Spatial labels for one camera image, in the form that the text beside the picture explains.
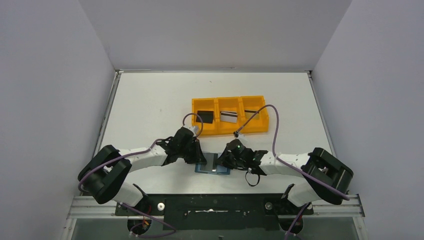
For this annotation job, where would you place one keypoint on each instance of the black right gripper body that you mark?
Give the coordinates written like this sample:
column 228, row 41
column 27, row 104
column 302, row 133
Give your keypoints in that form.
column 226, row 158

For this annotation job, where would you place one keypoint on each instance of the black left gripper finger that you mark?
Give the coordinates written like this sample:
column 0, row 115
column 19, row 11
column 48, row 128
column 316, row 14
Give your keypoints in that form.
column 196, row 161
column 198, row 153

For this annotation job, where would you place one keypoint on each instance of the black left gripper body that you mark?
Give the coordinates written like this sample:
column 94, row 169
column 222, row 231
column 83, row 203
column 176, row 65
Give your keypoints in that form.
column 196, row 152

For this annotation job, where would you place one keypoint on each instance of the blue leather card holder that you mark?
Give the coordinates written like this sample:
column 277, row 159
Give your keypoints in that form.
column 221, row 170

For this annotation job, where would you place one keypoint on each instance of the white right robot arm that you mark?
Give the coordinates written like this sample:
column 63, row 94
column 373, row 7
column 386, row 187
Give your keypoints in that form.
column 324, row 176

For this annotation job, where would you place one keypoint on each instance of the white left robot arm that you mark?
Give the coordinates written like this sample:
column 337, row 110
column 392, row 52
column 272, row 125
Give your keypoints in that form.
column 104, row 177

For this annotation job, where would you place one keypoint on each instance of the black card in tray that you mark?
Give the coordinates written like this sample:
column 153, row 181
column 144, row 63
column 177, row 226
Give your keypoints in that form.
column 206, row 116

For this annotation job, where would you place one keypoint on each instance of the silver striped card middle compartment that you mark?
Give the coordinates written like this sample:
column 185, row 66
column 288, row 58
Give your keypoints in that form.
column 229, row 117

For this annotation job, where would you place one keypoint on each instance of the yellow three-compartment plastic tray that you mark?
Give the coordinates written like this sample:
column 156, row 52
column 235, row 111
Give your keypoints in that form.
column 235, row 103

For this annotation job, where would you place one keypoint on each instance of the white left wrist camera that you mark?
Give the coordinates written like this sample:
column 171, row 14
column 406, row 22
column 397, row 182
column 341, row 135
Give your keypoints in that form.
column 193, row 129

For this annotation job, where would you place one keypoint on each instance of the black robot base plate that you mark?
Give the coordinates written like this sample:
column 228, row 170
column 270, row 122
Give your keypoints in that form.
column 163, row 214

